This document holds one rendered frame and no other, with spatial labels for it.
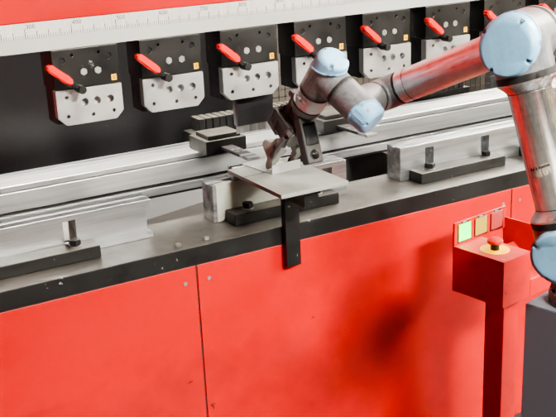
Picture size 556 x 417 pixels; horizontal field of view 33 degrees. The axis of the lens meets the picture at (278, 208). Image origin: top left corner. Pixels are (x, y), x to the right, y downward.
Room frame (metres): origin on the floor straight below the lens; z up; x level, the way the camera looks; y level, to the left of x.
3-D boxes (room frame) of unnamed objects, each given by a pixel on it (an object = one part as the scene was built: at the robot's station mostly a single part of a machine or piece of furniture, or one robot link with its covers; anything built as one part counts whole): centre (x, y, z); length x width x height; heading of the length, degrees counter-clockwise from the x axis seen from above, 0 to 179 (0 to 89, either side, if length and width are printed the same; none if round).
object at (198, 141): (2.44, 0.12, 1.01); 0.26 x 0.12 x 0.05; 29
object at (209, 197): (2.32, 0.00, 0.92); 0.39 x 0.06 x 0.10; 119
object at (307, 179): (2.17, -0.02, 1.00); 0.26 x 0.18 x 0.01; 29
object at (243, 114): (2.30, 0.05, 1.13); 0.10 x 0.02 x 0.10; 119
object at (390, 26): (2.48, -0.28, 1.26); 0.15 x 0.09 x 0.17; 119
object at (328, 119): (2.62, -0.20, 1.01); 0.26 x 0.12 x 0.05; 29
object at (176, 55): (2.18, 0.24, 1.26); 0.15 x 0.09 x 0.17; 119
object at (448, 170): (2.54, -0.51, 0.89); 0.30 x 0.05 x 0.03; 119
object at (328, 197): (2.26, -0.01, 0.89); 0.30 x 0.05 x 0.03; 119
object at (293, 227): (2.13, -0.04, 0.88); 0.14 x 0.04 x 0.22; 29
